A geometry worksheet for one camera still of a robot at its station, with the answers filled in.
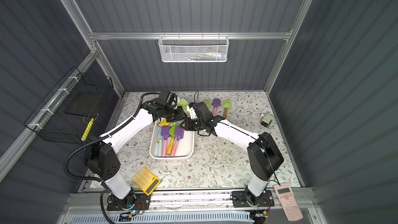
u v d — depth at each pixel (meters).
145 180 0.79
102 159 0.45
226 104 1.12
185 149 0.89
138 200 0.73
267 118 1.00
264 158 0.46
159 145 0.91
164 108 0.65
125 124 0.51
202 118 0.66
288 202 0.72
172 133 0.94
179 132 0.95
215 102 1.15
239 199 0.73
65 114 0.72
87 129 0.68
